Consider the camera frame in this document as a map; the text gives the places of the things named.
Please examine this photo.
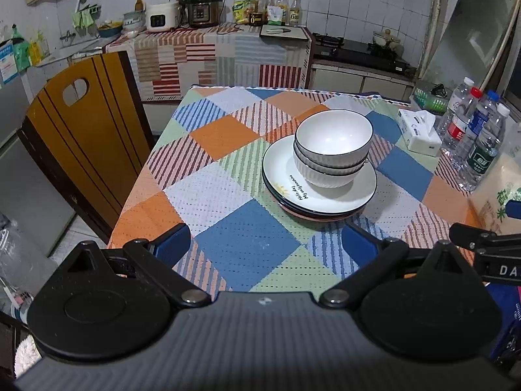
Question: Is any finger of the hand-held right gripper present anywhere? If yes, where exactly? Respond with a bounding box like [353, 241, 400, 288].
[449, 222, 521, 257]

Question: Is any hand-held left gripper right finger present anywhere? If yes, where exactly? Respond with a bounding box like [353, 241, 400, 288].
[318, 224, 476, 310]

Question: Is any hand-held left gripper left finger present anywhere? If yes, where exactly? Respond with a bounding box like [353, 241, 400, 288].
[65, 223, 212, 310]

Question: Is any white ribbed bowl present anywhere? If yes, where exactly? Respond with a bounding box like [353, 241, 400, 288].
[292, 146, 369, 188]
[295, 109, 374, 169]

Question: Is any white sun print plate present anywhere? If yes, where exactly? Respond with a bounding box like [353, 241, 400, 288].
[261, 134, 379, 215]

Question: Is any stack of small bowls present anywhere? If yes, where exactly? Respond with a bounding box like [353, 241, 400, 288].
[121, 11, 146, 34]

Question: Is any pale rice bag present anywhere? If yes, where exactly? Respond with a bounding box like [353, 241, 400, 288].
[469, 150, 521, 236]

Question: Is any blue bag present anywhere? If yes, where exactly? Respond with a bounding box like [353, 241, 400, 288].
[487, 284, 521, 360]

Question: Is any green label water bottle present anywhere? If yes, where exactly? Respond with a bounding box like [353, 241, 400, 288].
[457, 103, 511, 192]

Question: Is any patchwork tablecloth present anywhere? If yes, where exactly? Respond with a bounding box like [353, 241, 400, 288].
[106, 84, 502, 294]

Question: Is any red label water bottle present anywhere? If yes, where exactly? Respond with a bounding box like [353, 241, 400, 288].
[441, 87, 483, 152]

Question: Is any white tissue pack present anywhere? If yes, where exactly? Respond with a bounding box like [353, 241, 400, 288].
[397, 108, 444, 156]

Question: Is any blue cap water bottle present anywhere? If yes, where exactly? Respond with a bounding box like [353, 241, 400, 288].
[451, 90, 500, 170]

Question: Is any green plastic basket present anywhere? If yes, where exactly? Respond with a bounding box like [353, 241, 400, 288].
[410, 85, 451, 115]

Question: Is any clear water bottle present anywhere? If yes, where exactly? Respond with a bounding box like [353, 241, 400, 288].
[445, 76, 475, 109]

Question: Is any wooden chair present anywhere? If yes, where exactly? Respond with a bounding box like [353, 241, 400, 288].
[18, 51, 156, 246]

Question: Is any lower kitchen cabinet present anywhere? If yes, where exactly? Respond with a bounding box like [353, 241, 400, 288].
[308, 62, 416, 99]

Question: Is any striped counter cloth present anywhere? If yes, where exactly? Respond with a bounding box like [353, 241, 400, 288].
[117, 28, 314, 102]

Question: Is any black gas stove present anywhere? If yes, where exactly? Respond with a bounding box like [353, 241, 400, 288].
[311, 33, 413, 76]

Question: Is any metal sheet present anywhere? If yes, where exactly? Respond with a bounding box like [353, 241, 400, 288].
[418, 0, 521, 99]

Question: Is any cream cooking pot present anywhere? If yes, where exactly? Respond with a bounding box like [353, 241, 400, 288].
[372, 28, 402, 52]

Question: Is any blue bowl with food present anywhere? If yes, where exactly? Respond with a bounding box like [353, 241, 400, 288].
[97, 22, 123, 38]

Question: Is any white cutting board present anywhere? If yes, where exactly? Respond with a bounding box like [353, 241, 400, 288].
[260, 24, 312, 42]

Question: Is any white rice cooker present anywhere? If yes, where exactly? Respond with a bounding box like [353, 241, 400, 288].
[145, 0, 183, 34]

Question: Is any black pressure cooker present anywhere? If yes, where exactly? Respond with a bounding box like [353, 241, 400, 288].
[184, 0, 223, 29]

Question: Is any yellow green food packet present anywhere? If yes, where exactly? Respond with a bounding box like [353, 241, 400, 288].
[232, 0, 251, 25]

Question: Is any green hanging cloth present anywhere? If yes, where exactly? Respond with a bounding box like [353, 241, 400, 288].
[72, 7, 97, 30]

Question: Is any blue paper notice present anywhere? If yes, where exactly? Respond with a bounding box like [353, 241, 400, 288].
[0, 40, 19, 85]

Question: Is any green plastic bag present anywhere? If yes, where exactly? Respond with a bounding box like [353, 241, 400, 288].
[11, 28, 32, 71]

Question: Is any dark label oil bottle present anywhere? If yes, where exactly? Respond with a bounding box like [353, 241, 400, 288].
[249, 0, 265, 26]

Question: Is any black power cable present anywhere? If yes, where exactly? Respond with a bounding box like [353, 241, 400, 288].
[216, 0, 246, 36]

